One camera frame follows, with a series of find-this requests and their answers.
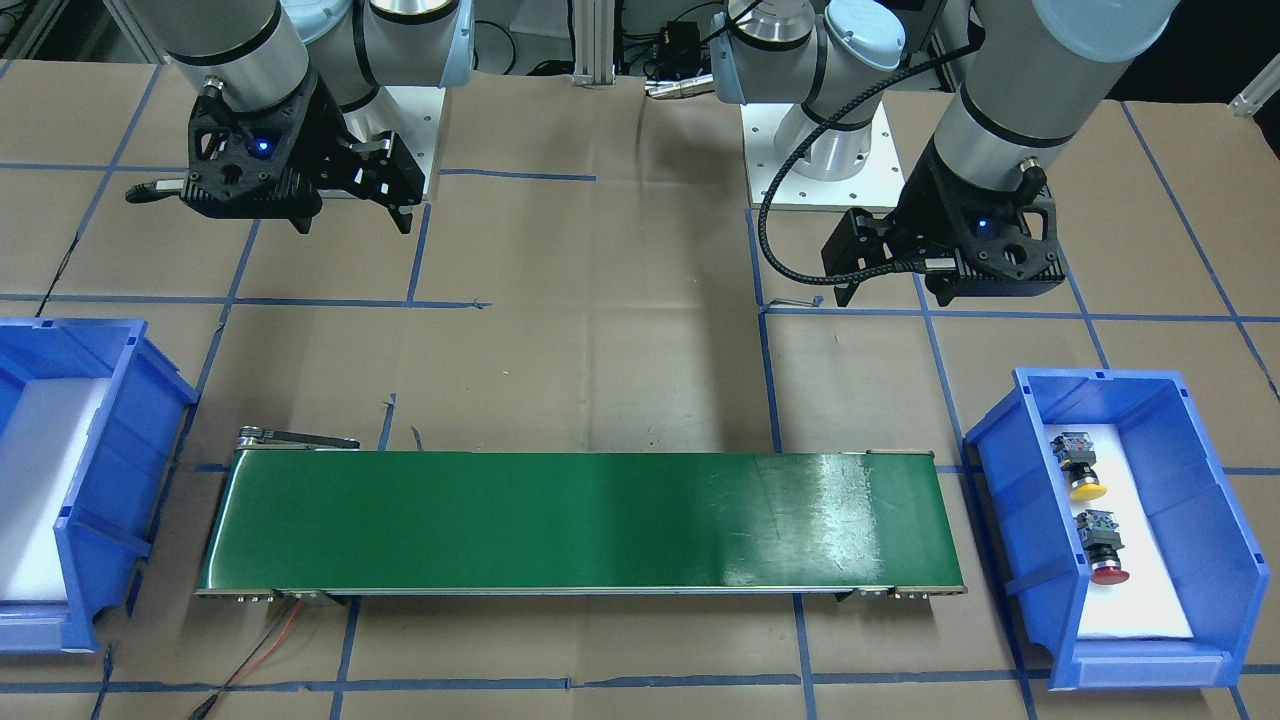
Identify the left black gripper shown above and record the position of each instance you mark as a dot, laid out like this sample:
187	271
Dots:
928	206

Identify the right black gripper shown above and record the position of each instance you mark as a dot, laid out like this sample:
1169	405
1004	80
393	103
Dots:
326	128

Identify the yellow push button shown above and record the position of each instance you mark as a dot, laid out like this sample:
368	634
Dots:
1074	452

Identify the red push button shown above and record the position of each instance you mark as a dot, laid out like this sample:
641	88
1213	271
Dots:
1099	534

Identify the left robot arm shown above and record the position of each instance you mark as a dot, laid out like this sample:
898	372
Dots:
1038	70

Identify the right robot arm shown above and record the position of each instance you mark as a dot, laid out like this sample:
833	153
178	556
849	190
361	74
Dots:
262	49

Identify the green conveyor belt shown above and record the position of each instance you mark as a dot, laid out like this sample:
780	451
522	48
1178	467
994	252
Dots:
348	522

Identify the blue destination bin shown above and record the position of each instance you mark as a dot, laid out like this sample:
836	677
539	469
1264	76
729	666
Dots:
105	527

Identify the white foam pad destination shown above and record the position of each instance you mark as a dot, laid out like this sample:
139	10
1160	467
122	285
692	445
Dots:
43	442

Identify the white foam pad source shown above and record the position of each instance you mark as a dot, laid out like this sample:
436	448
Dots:
1147	606

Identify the blue source bin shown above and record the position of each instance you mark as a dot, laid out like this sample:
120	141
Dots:
1216	565

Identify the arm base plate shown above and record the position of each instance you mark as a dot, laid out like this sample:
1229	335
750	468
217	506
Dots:
857	168
415	113

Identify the aluminium frame post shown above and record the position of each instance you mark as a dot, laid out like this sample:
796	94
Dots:
594	39

